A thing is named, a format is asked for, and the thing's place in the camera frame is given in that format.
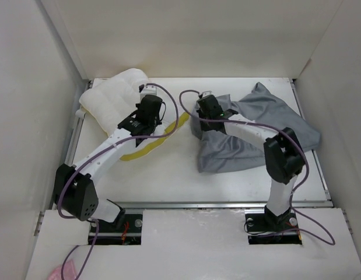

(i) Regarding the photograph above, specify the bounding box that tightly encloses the white pillow with yellow edge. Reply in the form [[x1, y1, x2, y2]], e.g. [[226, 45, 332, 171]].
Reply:
[[73, 68, 191, 163]]

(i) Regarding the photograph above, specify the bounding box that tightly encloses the grey pillowcase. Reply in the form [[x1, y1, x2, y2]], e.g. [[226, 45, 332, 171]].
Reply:
[[191, 82, 321, 173]]

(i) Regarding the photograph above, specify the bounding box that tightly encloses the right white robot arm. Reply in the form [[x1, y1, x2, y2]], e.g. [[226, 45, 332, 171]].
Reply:
[[197, 94, 305, 234]]

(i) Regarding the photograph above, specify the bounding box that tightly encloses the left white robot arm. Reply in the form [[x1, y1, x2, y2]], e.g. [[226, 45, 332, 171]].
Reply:
[[52, 94, 164, 232]]

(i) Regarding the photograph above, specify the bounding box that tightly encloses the pink plastic bag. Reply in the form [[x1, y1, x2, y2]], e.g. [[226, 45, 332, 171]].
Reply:
[[47, 260, 77, 280]]

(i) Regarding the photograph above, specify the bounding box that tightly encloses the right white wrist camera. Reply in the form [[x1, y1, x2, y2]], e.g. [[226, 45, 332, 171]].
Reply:
[[198, 90, 213, 99]]

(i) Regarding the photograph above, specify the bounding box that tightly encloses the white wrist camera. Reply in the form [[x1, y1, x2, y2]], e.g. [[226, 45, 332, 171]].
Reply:
[[139, 84, 157, 100], [198, 90, 213, 99]]

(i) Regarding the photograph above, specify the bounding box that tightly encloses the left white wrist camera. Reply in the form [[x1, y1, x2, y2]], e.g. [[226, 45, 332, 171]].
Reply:
[[139, 84, 157, 100]]

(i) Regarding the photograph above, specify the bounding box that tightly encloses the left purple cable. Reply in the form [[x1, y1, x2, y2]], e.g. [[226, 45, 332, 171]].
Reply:
[[58, 83, 179, 280]]

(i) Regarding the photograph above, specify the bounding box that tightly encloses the purple cable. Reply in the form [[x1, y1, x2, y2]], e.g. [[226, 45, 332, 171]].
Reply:
[[58, 83, 179, 280], [179, 89, 336, 246]]

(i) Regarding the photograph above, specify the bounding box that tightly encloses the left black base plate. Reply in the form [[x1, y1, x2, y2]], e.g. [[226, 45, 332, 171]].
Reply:
[[95, 213, 143, 246]]

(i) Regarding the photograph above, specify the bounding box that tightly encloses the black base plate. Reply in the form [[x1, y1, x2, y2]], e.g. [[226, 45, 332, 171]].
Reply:
[[244, 212, 302, 245], [95, 213, 143, 246]]

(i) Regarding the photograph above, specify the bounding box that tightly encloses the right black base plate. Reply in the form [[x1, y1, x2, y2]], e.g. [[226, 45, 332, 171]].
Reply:
[[244, 212, 302, 245]]

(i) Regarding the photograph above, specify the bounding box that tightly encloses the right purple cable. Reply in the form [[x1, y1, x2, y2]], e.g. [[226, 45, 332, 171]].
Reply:
[[179, 89, 336, 246]]

